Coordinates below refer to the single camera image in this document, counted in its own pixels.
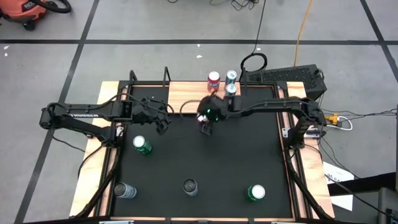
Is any white cable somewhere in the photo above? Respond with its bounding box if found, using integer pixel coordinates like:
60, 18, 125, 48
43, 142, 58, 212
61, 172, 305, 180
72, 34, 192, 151
334, 115, 354, 131

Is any light blue energy drink can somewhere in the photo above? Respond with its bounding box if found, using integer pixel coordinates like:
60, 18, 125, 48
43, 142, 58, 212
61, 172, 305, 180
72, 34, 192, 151
224, 70, 238, 85

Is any black cable tangle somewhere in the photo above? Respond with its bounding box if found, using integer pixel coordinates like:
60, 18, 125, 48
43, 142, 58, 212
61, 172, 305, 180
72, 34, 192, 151
210, 0, 261, 11

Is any silver can with black top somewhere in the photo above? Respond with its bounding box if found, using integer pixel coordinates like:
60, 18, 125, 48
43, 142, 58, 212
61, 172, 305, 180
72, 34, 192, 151
182, 179, 199, 197
113, 182, 137, 199

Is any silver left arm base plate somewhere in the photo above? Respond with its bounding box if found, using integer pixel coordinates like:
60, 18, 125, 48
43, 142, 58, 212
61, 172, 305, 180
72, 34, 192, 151
82, 126, 124, 139

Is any green Sprite soda can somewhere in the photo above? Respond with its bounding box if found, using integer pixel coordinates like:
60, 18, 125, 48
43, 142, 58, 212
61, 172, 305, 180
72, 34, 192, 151
132, 135, 153, 156
244, 184, 266, 202

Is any black flat bar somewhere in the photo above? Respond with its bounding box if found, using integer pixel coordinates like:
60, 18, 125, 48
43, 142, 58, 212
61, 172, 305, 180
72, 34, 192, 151
326, 172, 398, 197

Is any yellow floor cable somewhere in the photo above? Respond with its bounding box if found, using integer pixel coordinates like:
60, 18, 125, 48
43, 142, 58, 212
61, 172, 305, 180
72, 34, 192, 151
294, 0, 313, 67

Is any black vacuum hose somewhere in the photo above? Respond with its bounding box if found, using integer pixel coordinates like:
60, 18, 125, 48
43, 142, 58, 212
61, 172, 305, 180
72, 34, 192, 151
30, 0, 72, 14

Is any plywood table base board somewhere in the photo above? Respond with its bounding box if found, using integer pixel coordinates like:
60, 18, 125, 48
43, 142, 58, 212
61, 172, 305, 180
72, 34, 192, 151
70, 80, 335, 221

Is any white paper sheet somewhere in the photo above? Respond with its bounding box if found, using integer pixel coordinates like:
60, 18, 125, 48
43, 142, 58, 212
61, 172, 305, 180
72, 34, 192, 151
322, 161, 355, 212

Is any grey equipment case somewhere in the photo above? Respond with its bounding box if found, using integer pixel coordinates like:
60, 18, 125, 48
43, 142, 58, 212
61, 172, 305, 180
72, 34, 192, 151
377, 186, 398, 224

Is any black aluminium table frame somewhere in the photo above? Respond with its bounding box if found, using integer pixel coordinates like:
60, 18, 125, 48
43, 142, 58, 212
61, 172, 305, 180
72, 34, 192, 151
107, 70, 301, 224

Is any black cable with coil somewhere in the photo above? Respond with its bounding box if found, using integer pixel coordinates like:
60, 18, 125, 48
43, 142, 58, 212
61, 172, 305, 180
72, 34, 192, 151
240, 0, 268, 75

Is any orange shop vacuum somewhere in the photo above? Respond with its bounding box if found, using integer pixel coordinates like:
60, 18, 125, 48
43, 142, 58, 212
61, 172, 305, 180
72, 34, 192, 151
0, 0, 47, 31

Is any wooden shelf with black frame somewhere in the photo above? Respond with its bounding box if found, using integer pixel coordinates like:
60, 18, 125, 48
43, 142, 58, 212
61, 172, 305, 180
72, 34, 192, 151
163, 66, 249, 115

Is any blue silver energy drink can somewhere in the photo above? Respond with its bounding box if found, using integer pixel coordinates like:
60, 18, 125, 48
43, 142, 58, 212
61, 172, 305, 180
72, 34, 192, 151
224, 83, 238, 99

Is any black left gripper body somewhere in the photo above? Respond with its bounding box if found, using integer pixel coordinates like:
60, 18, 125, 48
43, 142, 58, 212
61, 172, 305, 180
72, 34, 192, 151
132, 98, 167, 124

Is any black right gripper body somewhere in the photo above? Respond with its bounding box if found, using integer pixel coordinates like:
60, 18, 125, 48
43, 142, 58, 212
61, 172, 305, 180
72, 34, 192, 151
198, 95, 231, 124

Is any yellow plug adapter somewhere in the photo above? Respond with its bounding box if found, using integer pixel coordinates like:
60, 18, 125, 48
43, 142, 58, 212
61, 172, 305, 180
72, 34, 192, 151
325, 113, 340, 125

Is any black braided cable bundle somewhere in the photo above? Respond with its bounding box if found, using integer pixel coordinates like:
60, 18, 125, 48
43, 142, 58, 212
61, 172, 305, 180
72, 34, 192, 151
74, 146, 122, 218
283, 146, 335, 220

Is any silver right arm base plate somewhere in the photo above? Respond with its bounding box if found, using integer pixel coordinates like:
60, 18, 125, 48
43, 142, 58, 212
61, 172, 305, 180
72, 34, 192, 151
281, 126, 326, 139

